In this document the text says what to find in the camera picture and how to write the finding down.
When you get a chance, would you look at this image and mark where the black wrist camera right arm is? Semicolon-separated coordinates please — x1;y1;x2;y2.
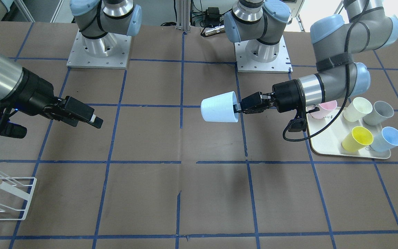
0;108;27;139

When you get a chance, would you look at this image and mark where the pale green cup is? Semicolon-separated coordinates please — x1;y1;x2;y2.
343;97;373;122

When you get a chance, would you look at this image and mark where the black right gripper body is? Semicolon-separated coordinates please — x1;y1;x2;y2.
9;69;63;121

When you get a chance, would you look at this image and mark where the blue cup on tray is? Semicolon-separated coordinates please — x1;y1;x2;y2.
370;127;398;152

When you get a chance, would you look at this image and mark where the light blue cup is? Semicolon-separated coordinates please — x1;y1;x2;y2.
200;91;239;122

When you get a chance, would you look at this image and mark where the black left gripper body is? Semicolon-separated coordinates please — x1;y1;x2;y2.
261;81;305;113

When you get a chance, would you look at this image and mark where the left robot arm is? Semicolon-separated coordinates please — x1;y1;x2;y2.
223;0;398;114

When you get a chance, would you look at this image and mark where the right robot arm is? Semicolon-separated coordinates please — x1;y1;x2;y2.
0;0;142;138

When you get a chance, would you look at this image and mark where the grey cup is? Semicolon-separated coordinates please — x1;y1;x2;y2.
363;101;394;126

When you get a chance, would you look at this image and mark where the pink cup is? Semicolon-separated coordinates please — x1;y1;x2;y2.
310;100;338;119

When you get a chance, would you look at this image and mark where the white wire cup rack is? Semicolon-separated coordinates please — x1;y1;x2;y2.
0;170;37;221

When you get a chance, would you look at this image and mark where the yellow cup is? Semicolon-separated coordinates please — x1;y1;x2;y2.
341;126;374;153

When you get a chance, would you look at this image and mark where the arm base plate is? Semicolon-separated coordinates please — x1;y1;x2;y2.
67;32;132;70
234;36;293;74

